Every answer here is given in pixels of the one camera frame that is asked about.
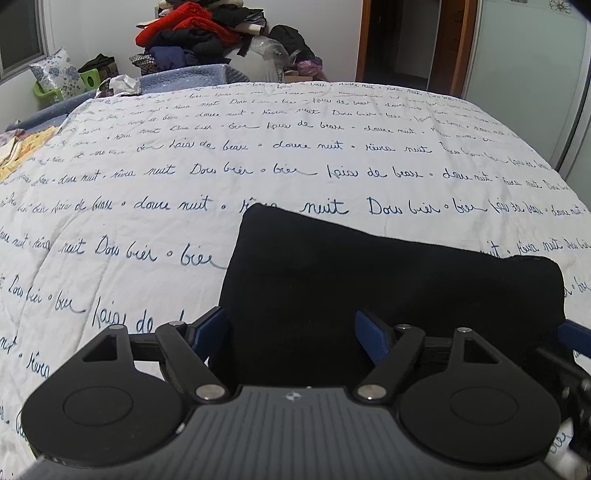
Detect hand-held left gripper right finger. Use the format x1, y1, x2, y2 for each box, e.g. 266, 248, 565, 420
355, 310, 505, 404

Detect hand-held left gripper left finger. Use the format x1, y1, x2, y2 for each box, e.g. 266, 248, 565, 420
81, 306, 229, 406

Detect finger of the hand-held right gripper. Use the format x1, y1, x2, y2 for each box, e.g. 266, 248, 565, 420
534, 320, 591, 459

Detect black pants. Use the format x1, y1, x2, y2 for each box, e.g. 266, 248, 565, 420
218, 203, 568, 389

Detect white printed blanket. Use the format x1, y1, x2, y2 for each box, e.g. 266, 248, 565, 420
0, 80, 591, 480

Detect yellow cloth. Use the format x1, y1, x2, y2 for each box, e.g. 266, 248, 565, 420
0, 127, 57, 182

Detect blue bedspread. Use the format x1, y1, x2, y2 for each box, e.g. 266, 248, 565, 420
4, 64, 252, 132

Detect crumpled silver wrapper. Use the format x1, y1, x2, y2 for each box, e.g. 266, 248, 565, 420
98, 75, 143, 97

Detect large grey sack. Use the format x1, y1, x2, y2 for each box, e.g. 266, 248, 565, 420
225, 44, 289, 84

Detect white wardrobe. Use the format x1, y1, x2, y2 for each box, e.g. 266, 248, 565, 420
462, 0, 591, 188

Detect navy garment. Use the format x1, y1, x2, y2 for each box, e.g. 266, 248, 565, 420
148, 45, 201, 73

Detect pink cloth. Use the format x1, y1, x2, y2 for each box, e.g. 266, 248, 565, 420
297, 56, 325, 78

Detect green plastic chair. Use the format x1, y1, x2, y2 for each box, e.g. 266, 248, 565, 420
32, 68, 103, 103

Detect dark olive garment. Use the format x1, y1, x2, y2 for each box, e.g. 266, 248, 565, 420
78, 54, 116, 75

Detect clear plastic bag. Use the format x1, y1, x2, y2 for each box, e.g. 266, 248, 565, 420
250, 37, 291, 71

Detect pile of black garments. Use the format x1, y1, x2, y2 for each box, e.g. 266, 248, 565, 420
154, 0, 269, 65

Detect floral pillow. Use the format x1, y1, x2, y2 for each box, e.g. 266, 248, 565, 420
29, 47, 84, 101

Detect black jacket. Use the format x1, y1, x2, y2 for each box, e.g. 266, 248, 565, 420
267, 24, 317, 63

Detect red garment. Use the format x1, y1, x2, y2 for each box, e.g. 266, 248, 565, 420
135, 1, 241, 47

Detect window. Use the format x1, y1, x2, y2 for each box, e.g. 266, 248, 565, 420
0, 0, 48, 83

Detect wooden door frame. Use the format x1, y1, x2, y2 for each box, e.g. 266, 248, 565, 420
355, 0, 478, 100

